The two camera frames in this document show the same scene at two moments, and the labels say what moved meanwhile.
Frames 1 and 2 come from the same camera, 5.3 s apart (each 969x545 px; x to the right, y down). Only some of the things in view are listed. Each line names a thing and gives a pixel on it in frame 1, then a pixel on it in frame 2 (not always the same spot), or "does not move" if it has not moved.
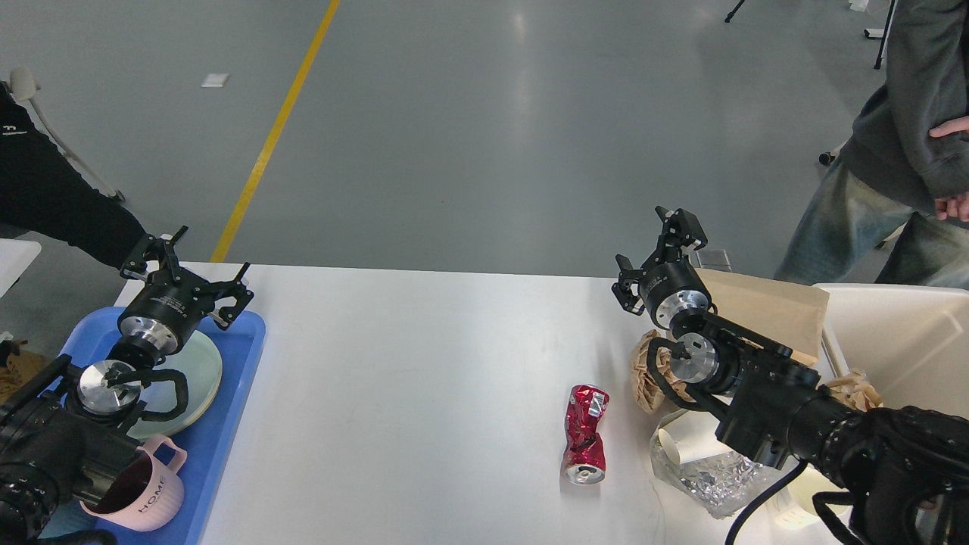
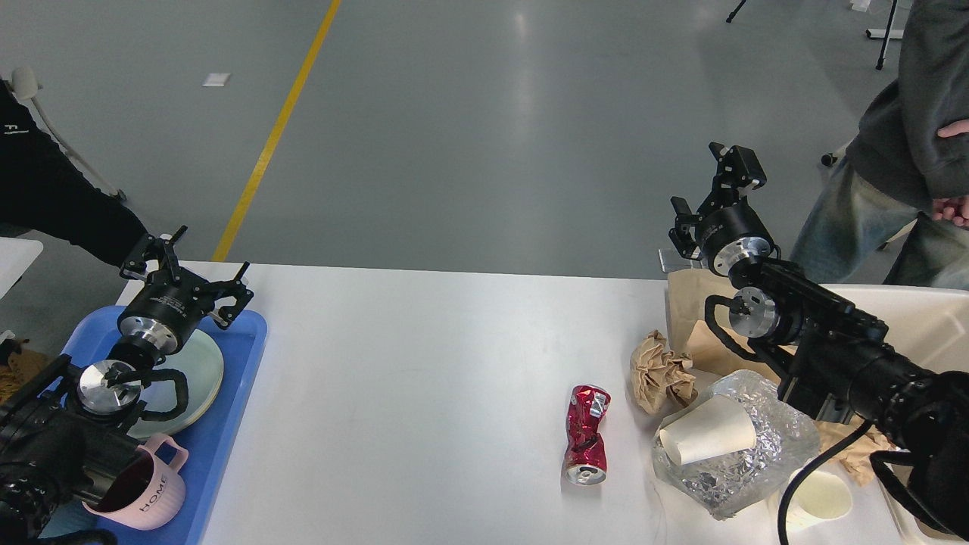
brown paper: x=648 y=393 does not move
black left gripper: x=166 y=309 does not move
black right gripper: x=669 y=288 to x=732 y=232
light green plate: x=199 y=362 does not move
